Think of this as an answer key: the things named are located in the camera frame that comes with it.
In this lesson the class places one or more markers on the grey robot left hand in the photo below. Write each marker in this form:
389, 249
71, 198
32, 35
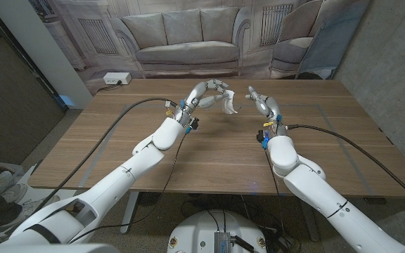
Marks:
197, 96

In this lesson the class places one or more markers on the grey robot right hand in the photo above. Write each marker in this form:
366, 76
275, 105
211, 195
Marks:
269, 107

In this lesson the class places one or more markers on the white shipping label paper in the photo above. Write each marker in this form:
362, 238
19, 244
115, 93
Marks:
230, 103

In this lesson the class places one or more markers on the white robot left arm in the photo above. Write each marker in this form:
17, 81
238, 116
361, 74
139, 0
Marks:
118, 179

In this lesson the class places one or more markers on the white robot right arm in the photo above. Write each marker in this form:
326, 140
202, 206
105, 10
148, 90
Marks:
315, 189

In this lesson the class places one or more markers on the printed sofa room backdrop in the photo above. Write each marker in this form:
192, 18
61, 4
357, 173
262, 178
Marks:
188, 45

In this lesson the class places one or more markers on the white power outlet box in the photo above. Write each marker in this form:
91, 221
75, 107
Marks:
116, 78

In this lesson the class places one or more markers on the blue grey leaning board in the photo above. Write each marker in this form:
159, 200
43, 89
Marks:
332, 45

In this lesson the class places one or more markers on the grey table leg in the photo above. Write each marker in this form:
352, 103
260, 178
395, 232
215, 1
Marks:
309, 221

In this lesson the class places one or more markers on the white table leg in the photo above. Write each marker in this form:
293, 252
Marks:
130, 211

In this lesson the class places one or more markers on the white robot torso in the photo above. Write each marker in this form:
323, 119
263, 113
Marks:
199, 232

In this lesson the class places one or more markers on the silver box on torso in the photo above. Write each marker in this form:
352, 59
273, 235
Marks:
222, 242

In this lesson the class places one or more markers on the white sneaker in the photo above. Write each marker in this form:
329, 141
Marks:
35, 205
14, 192

